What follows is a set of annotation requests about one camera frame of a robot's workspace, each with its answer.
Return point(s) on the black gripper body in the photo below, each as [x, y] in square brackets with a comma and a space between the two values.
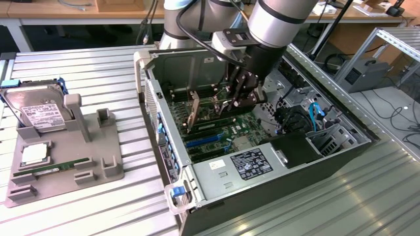
[266, 59]

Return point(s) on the graphics card with metal bracket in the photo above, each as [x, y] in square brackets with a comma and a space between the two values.
[194, 110]

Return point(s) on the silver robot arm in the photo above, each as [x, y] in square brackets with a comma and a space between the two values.
[279, 24]

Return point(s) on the perforated metal drive cage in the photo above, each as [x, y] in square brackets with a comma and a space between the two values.
[273, 115]

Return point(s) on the green motherboard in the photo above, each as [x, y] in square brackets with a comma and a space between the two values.
[253, 125]

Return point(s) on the black RAM slot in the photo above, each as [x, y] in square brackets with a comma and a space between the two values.
[179, 92]
[181, 97]

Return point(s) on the black RAM stick with label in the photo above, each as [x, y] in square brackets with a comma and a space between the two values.
[214, 125]

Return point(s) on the silver chipset heatsink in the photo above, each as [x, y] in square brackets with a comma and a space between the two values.
[242, 143]

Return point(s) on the black tripod pole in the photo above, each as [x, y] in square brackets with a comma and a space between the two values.
[333, 27]

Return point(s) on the black expansion slot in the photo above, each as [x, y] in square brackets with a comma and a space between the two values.
[210, 153]
[203, 135]

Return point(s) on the blue expansion slot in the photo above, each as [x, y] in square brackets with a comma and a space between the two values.
[203, 140]

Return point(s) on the white carton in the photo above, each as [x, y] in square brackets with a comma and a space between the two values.
[326, 9]

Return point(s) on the black plastic shroud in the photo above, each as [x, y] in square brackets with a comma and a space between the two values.
[293, 150]

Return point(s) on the long wooden desk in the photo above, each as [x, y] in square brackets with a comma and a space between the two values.
[349, 16]

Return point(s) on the grey controller box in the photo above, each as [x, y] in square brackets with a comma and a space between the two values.
[371, 76]

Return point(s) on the metal disk bay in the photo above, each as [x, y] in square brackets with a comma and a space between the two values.
[331, 140]

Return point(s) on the brown cardboard box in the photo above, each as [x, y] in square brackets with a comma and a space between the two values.
[374, 6]

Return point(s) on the grey power supply unit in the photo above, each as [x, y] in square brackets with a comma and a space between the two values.
[217, 184]

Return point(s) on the open black PC case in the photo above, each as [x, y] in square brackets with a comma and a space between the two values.
[279, 196]

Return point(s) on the wooden box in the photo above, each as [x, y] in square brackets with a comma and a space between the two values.
[115, 6]

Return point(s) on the blue case latch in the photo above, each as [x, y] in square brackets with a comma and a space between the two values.
[178, 191]

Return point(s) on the grey parts rack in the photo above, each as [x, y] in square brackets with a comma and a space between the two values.
[62, 155]

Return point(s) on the silver hard disk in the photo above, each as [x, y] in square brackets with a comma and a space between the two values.
[39, 116]

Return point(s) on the green RAM stick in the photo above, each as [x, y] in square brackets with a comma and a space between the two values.
[66, 165]

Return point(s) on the silver CPU chip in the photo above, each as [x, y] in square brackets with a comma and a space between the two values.
[37, 154]

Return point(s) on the blue disk caddy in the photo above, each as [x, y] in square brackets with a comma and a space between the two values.
[10, 83]

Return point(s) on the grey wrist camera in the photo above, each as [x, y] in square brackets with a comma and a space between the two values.
[223, 43]

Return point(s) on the aluminium profile frame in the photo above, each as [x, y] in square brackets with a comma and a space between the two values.
[359, 51]

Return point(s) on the black corner bracket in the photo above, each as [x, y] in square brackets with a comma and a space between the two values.
[7, 56]

